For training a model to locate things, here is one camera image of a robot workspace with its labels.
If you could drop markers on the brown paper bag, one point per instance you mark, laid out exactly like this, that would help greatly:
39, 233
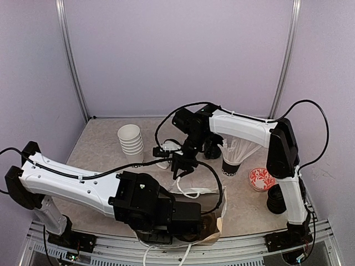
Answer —
213, 207

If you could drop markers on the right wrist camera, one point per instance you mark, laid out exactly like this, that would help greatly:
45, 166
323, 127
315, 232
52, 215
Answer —
166, 149

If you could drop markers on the stack of white paper cups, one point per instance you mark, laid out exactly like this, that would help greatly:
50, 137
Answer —
131, 143

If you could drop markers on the red white patterned bowl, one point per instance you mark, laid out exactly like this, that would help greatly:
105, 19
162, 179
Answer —
260, 179

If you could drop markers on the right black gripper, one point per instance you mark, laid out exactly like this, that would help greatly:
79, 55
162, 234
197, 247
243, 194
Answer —
181, 162

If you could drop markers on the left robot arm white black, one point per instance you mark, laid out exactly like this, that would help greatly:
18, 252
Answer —
136, 199

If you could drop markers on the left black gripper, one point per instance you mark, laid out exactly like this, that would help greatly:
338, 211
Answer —
150, 239

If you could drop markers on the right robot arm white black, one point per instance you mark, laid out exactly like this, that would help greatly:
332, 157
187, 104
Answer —
277, 136

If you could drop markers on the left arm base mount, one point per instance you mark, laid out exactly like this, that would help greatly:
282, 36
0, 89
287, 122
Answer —
81, 242

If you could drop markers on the stack of black cup lids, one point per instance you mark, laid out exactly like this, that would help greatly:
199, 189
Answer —
275, 202

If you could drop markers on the aluminium corner post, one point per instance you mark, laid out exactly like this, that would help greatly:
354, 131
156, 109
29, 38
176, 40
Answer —
60, 6
292, 31

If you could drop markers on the aluminium front frame rail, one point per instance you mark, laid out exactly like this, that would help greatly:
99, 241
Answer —
111, 250

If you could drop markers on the black cup holding straws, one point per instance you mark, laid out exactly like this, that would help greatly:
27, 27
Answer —
230, 168

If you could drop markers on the left aluminium corner post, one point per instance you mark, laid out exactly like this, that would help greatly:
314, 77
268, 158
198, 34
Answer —
60, 6

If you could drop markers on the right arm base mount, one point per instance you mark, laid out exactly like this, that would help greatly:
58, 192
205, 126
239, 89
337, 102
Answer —
288, 239

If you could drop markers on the right aluminium corner post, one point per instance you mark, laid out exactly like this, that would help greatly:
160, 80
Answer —
292, 31

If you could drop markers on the stack of black cup sleeves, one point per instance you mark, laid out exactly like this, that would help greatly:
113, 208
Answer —
211, 147

